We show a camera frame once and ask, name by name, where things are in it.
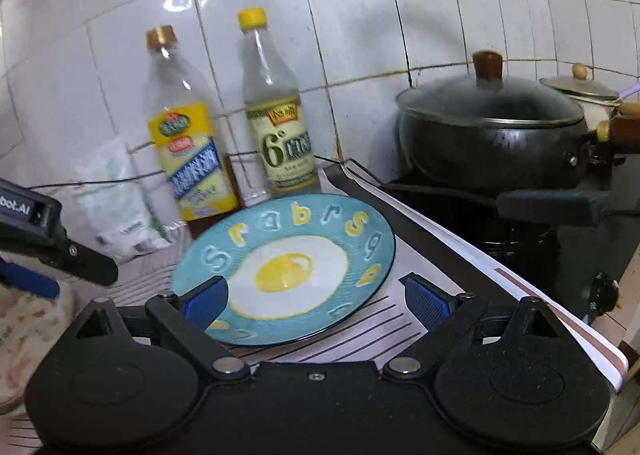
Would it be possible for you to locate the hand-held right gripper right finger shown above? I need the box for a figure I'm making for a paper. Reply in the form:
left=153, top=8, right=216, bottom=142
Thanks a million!
left=382, top=272, right=563, bottom=381

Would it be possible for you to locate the black gas stove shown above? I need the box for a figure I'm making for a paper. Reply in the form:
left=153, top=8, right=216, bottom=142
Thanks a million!
left=345, top=160, right=640, bottom=326

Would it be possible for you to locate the black cooking pot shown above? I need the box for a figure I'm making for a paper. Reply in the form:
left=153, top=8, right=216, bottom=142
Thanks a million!
left=397, top=107, right=640, bottom=196

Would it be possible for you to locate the blue plate with egg print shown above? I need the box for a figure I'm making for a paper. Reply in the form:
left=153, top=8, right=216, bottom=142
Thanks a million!
left=171, top=193, right=397, bottom=347

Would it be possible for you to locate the dark grey handle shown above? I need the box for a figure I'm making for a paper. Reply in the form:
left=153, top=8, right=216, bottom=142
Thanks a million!
left=496, top=189, right=615, bottom=232

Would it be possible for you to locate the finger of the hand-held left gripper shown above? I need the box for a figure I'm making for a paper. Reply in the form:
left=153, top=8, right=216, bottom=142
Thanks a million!
left=0, top=257, right=62, bottom=300
left=47, top=230, right=121, bottom=287

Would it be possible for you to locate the glass pot lid wooden knob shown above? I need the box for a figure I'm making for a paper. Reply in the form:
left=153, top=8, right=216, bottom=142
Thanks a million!
left=397, top=51, right=587, bottom=130

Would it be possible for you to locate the oil bottle with yellow label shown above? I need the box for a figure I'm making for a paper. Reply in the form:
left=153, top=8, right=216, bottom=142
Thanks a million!
left=143, top=25, right=242, bottom=237

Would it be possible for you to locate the white salt bag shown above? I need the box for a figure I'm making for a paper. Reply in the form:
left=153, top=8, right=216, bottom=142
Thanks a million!
left=50, top=137, right=173, bottom=266

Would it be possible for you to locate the thin black cable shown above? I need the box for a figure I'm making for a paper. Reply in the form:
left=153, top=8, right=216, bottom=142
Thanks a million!
left=27, top=150, right=266, bottom=190

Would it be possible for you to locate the black stove knob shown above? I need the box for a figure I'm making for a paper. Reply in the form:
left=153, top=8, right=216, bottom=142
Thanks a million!
left=590, top=272, right=621, bottom=318

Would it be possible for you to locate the cream patterned bowl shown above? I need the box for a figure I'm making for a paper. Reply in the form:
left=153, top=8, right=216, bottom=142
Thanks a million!
left=0, top=280, right=76, bottom=416

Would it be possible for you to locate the clear vinegar bottle yellow cap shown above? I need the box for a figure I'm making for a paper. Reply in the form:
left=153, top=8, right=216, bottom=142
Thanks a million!
left=237, top=7, right=321, bottom=199

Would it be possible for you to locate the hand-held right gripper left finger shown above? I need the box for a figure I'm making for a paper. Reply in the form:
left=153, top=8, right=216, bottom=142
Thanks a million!
left=75, top=275, right=251, bottom=381

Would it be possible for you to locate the small cream pot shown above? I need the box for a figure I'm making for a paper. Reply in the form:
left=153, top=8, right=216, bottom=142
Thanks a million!
left=575, top=85, right=640, bottom=124

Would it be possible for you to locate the white striped mat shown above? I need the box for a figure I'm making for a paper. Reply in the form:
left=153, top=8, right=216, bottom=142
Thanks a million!
left=0, top=157, right=630, bottom=436

